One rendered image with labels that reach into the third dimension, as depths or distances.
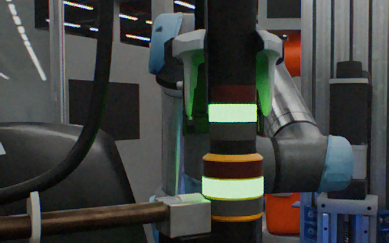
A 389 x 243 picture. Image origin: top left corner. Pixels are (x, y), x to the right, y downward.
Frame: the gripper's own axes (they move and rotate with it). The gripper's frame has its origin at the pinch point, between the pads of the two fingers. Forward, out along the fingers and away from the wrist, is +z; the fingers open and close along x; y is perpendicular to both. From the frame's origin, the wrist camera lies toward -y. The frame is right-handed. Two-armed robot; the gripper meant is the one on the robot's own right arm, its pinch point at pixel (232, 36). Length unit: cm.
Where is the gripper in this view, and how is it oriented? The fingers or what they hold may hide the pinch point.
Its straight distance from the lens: 33.7
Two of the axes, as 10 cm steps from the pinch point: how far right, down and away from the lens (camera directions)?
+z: 0.9, 0.5, -10.0
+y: 0.0, 10.0, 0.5
